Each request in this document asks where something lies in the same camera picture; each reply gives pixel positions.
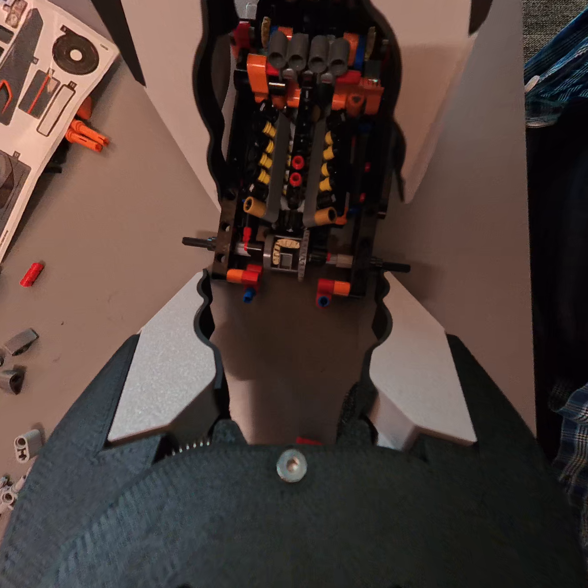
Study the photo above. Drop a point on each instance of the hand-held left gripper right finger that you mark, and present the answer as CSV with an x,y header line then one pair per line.
x,y
418,372

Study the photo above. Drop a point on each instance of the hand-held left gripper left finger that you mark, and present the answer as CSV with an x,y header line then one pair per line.
x,y
160,363

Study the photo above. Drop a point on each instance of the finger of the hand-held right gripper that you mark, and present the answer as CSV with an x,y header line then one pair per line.
x,y
436,69
174,69

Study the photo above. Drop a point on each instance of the black orange lego car chassis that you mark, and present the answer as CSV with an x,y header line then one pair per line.
x,y
298,160

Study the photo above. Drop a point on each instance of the orange lego panel piece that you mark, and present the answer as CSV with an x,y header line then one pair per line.
x,y
85,109

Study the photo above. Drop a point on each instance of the orange lego pins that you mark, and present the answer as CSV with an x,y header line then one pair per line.
x,y
87,137

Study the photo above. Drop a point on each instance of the lego instruction booklet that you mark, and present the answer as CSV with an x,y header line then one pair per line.
x,y
41,69

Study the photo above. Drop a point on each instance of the pile of grey lego pieces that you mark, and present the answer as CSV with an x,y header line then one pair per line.
x,y
20,341

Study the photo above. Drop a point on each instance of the red lego bush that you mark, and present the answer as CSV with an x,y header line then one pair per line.
x,y
32,274

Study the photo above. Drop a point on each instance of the person in plaid shirt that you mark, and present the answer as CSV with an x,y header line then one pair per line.
x,y
560,69

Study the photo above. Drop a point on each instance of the person's dark trouser leg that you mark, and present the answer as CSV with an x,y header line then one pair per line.
x,y
560,252

